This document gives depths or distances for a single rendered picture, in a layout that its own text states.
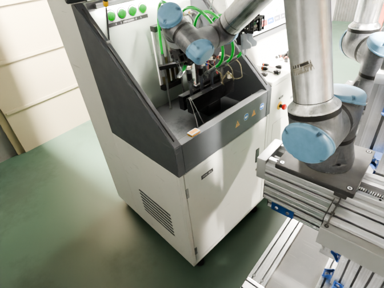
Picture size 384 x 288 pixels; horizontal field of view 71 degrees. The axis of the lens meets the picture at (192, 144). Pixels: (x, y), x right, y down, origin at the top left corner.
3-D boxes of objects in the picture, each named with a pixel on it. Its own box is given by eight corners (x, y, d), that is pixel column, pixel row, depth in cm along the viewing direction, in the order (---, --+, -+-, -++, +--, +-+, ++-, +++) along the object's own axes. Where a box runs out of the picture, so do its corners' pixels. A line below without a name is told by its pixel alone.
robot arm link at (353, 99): (362, 127, 77) (377, 83, 69) (344, 150, 69) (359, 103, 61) (320, 115, 84) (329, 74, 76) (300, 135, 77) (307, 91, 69)
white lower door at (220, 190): (196, 262, 158) (184, 176, 118) (194, 259, 160) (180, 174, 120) (260, 199, 192) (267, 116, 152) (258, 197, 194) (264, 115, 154)
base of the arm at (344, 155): (359, 152, 83) (369, 125, 77) (344, 180, 74) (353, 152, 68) (310, 137, 91) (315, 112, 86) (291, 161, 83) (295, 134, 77)
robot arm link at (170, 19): (168, 31, 76) (149, 11, 77) (175, 50, 87) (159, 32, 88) (188, 12, 76) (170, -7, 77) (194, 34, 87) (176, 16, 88)
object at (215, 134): (186, 174, 119) (181, 144, 110) (179, 169, 122) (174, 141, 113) (266, 116, 152) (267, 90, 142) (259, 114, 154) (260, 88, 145)
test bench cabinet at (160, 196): (194, 273, 163) (178, 179, 117) (140, 221, 199) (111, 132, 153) (262, 206, 200) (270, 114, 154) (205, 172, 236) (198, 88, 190)
